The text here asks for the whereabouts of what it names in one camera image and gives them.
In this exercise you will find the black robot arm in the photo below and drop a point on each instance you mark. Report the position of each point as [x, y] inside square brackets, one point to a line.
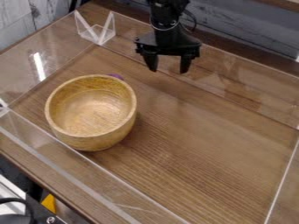
[164, 15]

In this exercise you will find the clear acrylic tray walls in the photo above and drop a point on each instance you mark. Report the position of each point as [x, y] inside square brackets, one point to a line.
[211, 157]

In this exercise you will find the brown wooden bowl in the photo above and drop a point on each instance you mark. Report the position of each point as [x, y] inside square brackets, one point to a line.
[90, 111]

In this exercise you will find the black device with yellow label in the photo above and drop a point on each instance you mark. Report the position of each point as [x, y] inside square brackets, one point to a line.
[41, 214]

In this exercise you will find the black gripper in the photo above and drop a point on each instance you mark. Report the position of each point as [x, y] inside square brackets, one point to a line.
[175, 42]

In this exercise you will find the clear acrylic corner bracket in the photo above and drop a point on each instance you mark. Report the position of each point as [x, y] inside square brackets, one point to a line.
[98, 34]

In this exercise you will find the purple eggplant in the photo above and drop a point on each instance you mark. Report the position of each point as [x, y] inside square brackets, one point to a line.
[116, 76]

